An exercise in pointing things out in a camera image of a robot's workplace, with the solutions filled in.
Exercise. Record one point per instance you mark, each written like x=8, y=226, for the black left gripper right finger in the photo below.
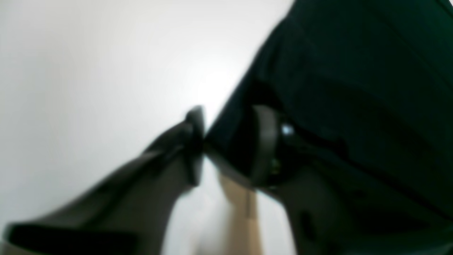
x=337, y=207

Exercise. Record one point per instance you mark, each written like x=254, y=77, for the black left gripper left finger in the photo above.
x=126, y=213

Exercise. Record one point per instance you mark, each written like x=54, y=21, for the black T-shirt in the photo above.
x=373, y=78

